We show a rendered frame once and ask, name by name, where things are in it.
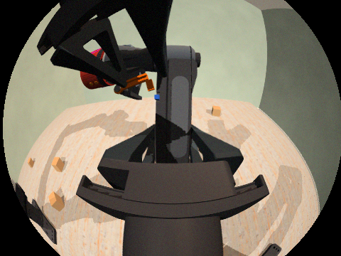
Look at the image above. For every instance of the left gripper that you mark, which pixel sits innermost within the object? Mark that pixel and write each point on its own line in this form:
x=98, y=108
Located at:
x=71, y=28

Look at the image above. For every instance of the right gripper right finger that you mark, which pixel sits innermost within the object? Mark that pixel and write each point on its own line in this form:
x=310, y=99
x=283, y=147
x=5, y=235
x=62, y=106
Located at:
x=213, y=149

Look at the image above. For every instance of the dark grey hose nozzle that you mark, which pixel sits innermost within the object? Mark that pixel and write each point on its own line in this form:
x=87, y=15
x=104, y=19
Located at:
x=174, y=96

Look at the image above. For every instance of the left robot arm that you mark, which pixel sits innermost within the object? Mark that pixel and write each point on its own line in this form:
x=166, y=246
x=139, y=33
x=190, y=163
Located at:
x=34, y=213

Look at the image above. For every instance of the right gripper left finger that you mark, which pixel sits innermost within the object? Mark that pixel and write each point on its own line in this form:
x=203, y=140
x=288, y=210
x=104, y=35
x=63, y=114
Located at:
x=133, y=149

